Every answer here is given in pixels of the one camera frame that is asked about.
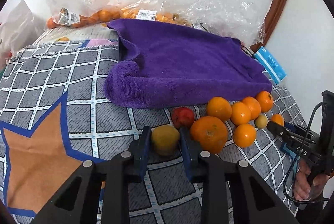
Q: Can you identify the brown wooden door frame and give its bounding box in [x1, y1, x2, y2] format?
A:
[250, 0, 287, 52]

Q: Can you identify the oval orange kumquat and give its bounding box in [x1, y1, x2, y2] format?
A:
[270, 114, 285, 126]

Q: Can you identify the small yellow-green fruit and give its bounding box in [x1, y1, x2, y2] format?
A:
[254, 114, 268, 129]

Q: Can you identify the grey checkered star tablecloth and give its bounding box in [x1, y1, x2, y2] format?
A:
[1, 40, 297, 223]

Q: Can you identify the purple towel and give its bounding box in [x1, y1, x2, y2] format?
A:
[104, 19, 272, 108]

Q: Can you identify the white plastic bag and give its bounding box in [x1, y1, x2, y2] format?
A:
[1, 0, 46, 68]

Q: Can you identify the large orange with stem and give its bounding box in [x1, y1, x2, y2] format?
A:
[255, 91, 273, 112]

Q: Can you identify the black cable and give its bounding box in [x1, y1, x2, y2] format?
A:
[282, 102, 331, 205]

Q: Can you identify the small orange behind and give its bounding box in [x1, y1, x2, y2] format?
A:
[230, 102, 251, 126]

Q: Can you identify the clear bag of oranges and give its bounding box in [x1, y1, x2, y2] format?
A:
[45, 0, 191, 29]

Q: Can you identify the large orange behind tomato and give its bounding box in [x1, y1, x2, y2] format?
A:
[206, 97, 232, 122]

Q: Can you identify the small orange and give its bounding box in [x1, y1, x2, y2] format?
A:
[230, 102, 251, 126]
[233, 124, 256, 148]

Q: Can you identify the small orange front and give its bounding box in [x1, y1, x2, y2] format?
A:
[233, 124, 256, 148]

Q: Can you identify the clear crumpled plastic bag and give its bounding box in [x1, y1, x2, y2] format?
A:
[146, 0, 265, 47]

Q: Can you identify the round orange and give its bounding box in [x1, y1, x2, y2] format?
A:
[241, 97, 261, 120]

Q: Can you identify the right hand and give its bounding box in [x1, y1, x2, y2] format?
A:
[293, 159, 329, 201]

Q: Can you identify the small red tomato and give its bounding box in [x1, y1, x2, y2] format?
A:
[172, 107, 194, 129]

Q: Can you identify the large orange near gripper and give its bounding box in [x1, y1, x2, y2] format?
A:
[190, 116, 228, 154]

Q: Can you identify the blue tissue box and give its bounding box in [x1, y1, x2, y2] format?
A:
[254, 46, 287, 85]

